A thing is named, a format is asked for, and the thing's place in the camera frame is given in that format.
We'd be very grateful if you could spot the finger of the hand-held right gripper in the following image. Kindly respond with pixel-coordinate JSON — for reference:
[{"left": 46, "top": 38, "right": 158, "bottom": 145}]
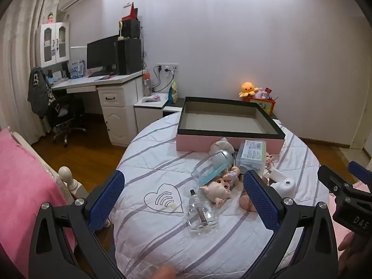
[
  {"left": 348, "top": 160, "right": 372, "bottom": 194},
  {"left": 317, "top": 165, "right": 353, "bottom": 201}
]

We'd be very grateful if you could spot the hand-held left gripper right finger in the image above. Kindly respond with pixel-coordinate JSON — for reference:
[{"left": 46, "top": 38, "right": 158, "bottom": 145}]
[{"left": 242, "top": 169, "right": 339, "bottom": 279}]

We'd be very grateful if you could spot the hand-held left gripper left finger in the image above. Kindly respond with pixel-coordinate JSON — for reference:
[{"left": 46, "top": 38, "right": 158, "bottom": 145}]
[{"left": 28, "top": 170, "right": 125, "bottom": 279}]

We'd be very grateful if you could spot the pink round toy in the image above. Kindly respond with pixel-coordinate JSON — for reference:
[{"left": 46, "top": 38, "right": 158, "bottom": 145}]
[{"left": 239, "top": 190, "right": 256, "bottom": 211}]

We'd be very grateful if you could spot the white round night light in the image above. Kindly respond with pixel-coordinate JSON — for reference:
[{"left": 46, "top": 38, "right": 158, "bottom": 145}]
[{"left": 270, "top": 178, "right": 296, "bottom": 199}]

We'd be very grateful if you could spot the white rectangular box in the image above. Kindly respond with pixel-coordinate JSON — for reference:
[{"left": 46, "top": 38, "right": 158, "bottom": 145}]
[{"left": 267, "top": 169, "right": 287, "bottom": 181}]

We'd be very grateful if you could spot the small doll with blue outfit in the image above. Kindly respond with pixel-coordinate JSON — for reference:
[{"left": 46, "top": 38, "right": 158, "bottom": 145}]
[{"left": 222, "top": 166, "right": 242, "bottom": 185}]

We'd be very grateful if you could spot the big-headed pig doll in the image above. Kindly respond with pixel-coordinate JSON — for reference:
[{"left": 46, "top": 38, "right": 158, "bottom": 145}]
[{"left": 199, "top": 177, "right": 233, "bottom": 207}]

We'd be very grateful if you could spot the clear plastic box with label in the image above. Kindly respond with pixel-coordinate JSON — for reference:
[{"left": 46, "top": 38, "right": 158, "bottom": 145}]
[{"left": 235, "top": 139, "right": 268, "bottom": 178}]

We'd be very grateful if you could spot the clear glass perfume bottle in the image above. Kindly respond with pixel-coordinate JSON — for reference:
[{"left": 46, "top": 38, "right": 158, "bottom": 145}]
[{"left": 186, "top": 189, "right": 220, "bottom": 233}]

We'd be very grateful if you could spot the white plush toy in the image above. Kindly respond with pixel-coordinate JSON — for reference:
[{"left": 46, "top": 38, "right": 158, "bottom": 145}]
[{"left": 209, "top": 137, "right": 235, "bottom": 156}]

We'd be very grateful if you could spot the pink box with black rim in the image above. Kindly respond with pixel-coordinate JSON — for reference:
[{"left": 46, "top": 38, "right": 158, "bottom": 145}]
[{"left": 176, "top": 96, "right": 287, "bottom": 155}]

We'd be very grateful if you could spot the person's right hand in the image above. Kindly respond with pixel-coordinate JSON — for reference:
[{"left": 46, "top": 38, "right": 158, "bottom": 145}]
[{"left": 338, "top": 232, "right": 356, "bottom": 268}]

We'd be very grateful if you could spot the pink quilt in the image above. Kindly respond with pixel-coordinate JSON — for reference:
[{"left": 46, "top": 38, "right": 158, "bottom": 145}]
[{"left": 331, "top": 180, "right": 372, "bottom": 268}]

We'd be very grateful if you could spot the white door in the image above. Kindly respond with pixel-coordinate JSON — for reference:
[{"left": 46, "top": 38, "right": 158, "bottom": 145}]
[{"left": 350, "top": 102, "right": 372, "bottom": 152}]

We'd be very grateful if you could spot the white desk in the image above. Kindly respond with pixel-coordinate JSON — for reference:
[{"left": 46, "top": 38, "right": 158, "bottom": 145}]
[{"left": 51, "top": 70, "right": 146, "bottom": 147}]

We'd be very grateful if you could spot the white nightstand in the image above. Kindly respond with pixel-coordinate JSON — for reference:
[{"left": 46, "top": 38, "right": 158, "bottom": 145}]
[{"left": 134, "top": 94, "right": 169, "bottom": 136}]

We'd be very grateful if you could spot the orange plastic crate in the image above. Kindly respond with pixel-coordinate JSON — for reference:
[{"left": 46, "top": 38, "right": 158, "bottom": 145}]
[{"left": 243, "top": 97, "right": 276, "bottom": 115}]

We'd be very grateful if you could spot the black office chair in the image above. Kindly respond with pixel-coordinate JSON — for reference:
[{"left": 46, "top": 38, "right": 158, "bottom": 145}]
[{"left": 46, "top": 94, "right": 87, "bottom": 147}]

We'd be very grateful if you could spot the black and white low cabinet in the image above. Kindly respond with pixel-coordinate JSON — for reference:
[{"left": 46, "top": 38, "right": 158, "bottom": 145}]
[{"left": 163, "top": 97, "right": 279, "bottom": 123}]

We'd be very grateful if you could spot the orange octopus plush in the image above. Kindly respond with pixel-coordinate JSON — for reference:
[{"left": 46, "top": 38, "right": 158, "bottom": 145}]
[{"left": 239, "top": 82, "right": 256, "bottom": 98}]

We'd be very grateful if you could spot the water bottle with orange lid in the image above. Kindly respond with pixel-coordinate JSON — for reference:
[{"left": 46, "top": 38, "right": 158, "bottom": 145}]
[{"left": 143, "top": 71, "right": 152, "bottom": 97}]

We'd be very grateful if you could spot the blue and yellow snack bag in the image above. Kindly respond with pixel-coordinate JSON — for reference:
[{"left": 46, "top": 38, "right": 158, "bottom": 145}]
[{"left": 168, "top": 81, "right": 179, "bottom": 103}]

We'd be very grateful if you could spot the grey hanging jacket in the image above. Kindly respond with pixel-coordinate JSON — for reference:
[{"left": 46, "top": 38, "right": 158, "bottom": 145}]
[{"left": 27, "top": 67, "right": 53, "bottom": 115}]

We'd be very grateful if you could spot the blue printed box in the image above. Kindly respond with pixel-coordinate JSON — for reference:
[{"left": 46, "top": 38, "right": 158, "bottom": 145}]
[{"left": 70, "top": 61, "right": 85, "bottom": 79}]

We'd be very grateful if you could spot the black computer tower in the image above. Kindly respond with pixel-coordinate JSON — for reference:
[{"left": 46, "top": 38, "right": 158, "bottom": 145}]
[{"left": 117, "top": 38, "right": 143, "bottom": 75}]

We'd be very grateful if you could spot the black computer monitor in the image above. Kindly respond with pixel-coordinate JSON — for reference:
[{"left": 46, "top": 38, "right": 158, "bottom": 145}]
[{"left": 86, "top": 34, "right": 120, "bottom": 73}]

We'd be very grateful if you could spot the white glass-door cabinet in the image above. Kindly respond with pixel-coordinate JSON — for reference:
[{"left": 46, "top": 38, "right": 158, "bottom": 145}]
[{"left": 35, "top": 22, "right": 71, "bottom": 68}]

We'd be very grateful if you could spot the black speaker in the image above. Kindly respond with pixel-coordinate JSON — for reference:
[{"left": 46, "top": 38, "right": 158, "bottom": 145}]
[{"left": 121, "top": 20, "right": 140, "bottom": 39}]

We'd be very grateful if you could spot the cream curtain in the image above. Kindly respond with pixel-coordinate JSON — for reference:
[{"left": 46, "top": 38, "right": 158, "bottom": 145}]
[{"left": 0, "top": 0, "right": 59, "bottom": 146}]

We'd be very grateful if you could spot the red paper item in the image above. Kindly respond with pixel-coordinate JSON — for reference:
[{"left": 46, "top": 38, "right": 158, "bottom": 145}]
[{"left": 121, "top": 2, "right": 138, "bottom": 21}]

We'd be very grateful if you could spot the cream bed post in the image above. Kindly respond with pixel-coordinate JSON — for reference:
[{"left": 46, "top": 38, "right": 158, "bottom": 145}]
[{"left": 58, "top": 166, "right": 88, "bottom": 207}]

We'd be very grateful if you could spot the black power cable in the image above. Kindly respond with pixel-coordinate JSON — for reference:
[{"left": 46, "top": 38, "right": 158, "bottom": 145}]
[{"left": 153, "top": 67, "right": 163, "bottom": 93}]

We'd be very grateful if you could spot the white wall socket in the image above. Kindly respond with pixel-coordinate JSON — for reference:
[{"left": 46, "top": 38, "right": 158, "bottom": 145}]
[{"left": 157, "top": 63, "right": 179, "bottom": 76}]

